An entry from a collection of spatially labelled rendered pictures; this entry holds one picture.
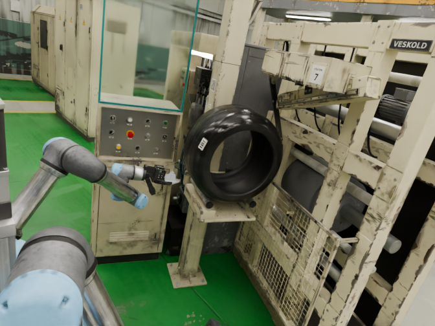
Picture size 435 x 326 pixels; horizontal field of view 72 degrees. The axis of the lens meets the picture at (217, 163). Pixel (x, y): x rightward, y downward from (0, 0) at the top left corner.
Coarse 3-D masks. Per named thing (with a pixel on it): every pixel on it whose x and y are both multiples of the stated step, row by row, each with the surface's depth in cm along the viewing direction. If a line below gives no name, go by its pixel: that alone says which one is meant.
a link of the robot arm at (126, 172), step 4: (116, 164) 151; (120, 164) 153; (124, 164) 154; (112, 168) 152; (116, 168) 150; (120, 168) 151; (124, 168) 152; (128, 168) 153; (132, 168) 154; (116, 172) 150; (120, 172) 151; (124, 172) 152; (128, 172) 153; (132, 172) 153; (120, 176) 152; (124, 176) 152; (128, 176) 153; (132, 176) 154; (124, 180) 153; (128, 180) 156
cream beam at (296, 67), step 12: (264, 60) 183; (276, 60) 171; (288, 60) 160; (300, 60) 151; (312, 60) 143; (324, 60) 135; (336, 60) 132; (264, 72) 183; (276, 72) 169; (288, 72) 160; (300, 72) 150; (324, 72) 135; (336, 72) 134; (348, 72) 137; (360, 72) 139; (312, 84) 142; (324, 84) 135; (336, 84) 137
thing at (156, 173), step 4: (144, 164) 159; (144, 168) 157; (148, 168) 157; (152, 168) 158; (156, 168) 159; (160, 168) 162; (164, 168) 163; (144, 172) 156; (148, 172) 159; (152, 172) 159; (156, 172) 158; (160, 172) 160; (164, 172) 160; (144, 176) 156; (148, 176) 159; (152, 176) 160; (156, 176) 159; (160, 176) 161; (164, 176) 162; (152, 180) 161; (156, 180) 160; (160, 180) 160
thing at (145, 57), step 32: (128, 0) 173; (160, 0) 179; (192, 0) 185; (128, 32) 180; (160, 32) 186; (192, 32) 192; (128, 64) 187; (160, 64) 193; (128, 96) 194; (160, 96) 201
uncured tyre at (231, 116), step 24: (216, 120) 156; (240, 120) 155; (264, 120) 162; (192, 144) 161; (216, 144) 155; (264, 144) 193; (192, 168) 161; (240, 168) 198; (264, 168) 191; (216, 192) 167; (240, 192) 188
